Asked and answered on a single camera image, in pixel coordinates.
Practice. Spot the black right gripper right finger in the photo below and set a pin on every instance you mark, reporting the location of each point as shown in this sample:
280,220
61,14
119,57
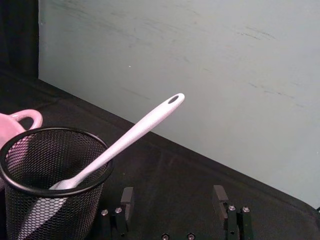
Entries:
222,205

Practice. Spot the pink ceramic pot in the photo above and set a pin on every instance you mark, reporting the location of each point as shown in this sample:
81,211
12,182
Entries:
17,130

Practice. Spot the black curtain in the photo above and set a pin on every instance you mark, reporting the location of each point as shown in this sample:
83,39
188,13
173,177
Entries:
17,37

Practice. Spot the black mesh utensil holder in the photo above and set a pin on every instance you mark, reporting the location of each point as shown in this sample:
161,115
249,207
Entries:
53,190

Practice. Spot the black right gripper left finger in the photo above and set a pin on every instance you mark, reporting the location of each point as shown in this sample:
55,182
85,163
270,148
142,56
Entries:
126,207

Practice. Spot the white plastic spoon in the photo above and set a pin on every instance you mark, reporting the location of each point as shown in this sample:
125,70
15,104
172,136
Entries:
130,140

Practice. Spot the black table cloth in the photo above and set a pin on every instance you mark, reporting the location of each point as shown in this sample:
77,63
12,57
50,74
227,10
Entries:
175,182

